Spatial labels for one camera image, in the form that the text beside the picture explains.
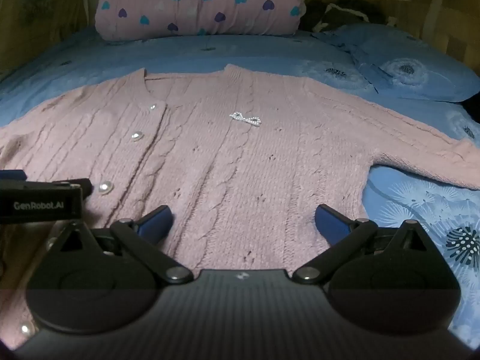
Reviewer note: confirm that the wooden headboard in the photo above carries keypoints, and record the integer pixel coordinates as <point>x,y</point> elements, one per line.
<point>442,18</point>

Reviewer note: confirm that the blue dandelion-print pillow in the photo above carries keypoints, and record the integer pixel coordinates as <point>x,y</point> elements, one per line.
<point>416,67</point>

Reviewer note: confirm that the pink heart-print rolled quilt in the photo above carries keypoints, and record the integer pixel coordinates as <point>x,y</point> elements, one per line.
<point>202,3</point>

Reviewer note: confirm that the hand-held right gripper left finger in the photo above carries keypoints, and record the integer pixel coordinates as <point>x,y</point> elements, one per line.
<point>158,219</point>

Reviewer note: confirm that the pearl bow brooch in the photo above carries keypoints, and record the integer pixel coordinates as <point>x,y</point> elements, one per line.
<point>245,118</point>

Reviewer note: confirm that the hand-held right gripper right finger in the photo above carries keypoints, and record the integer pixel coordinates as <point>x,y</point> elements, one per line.
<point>330,220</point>

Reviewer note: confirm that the dark cloth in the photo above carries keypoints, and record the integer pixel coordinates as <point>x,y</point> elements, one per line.
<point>337,15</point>

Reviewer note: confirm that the blue dandelion-print bed sheet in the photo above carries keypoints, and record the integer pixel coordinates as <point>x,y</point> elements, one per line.
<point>262,50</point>

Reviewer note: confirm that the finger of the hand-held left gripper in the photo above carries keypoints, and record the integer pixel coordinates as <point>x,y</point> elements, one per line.
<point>87,188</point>

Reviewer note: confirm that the pink knit cardigan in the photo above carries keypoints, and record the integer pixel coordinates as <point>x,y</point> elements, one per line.
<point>240,165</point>

